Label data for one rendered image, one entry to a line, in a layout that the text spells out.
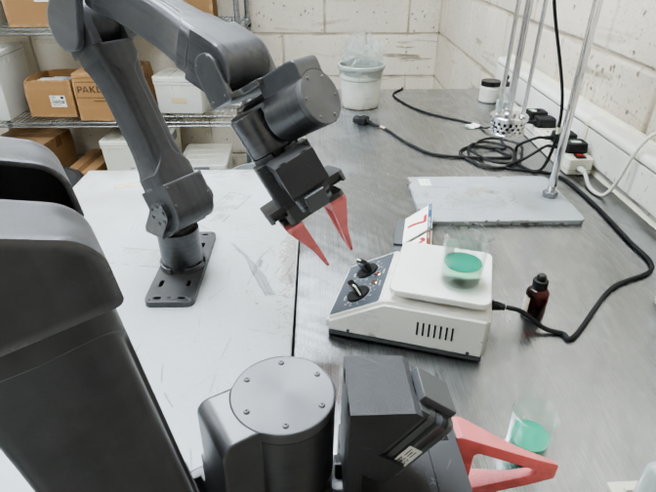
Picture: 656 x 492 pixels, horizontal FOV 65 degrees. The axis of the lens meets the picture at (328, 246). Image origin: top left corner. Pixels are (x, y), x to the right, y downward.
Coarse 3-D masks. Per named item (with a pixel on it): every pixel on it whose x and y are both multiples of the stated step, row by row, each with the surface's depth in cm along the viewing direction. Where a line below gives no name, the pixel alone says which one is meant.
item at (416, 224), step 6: (426, 210) 91; (414, 216) 92; (420, 216) 90; (426, 216) 89; (408, 222) 92; (414, 222) 90; (420, 222) 88; (426, 222) 87; (408, 228) 89; (414, 228) 88; (420, 228) 86; (426, 228) 84; (408, 234) 88; (414, 234) 86
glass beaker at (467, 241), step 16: (448, 224) 60; (464, 224) 61; (480, 224) 60; (448, 240) 59; (464, 240) 62; (480, 240) 61; (448, 256) 59; (464, 256) 58; (480, 256) 58; (448, 272) 60; (464, 272) 59; (480, 272) 60; (448, 288) 61; (464, 288) 60
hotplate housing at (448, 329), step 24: (384, 288) 65; (360, 312) 64; (384, 312) 63; (408, 312) 62; (432, 312) 61; (456, 312) 60; (480, 312) 60; (360, 336) 66; (384, 336) 64; (408, 336) 63; (432, 336) 62; (456, 336) 61; (480, 336) 60
